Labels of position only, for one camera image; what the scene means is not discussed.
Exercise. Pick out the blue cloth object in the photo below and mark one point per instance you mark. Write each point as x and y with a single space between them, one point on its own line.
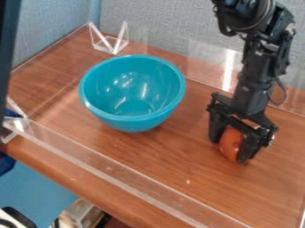
7 162

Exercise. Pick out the grey metal table frame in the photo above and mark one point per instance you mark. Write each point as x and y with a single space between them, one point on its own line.
79 215

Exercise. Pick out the clear acrylic front barrier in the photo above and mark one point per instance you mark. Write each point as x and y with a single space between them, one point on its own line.
106 182

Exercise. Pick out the black and white object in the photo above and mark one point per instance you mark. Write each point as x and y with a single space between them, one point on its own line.
12 219

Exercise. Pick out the orange and white toy mushroom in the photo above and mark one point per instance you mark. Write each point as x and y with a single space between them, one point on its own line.
230 143

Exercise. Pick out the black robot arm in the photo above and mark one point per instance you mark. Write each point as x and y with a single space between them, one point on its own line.
265 24

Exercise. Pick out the dark blurred foreground object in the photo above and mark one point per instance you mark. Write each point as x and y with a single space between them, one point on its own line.
10 11

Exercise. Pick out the blue plastic bowl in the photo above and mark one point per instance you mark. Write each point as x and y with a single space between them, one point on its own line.
133 91

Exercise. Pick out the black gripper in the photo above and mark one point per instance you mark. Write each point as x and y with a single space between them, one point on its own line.
243 111

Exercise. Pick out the clear acrylic corner bracket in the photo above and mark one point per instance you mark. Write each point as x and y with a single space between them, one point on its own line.
109 44

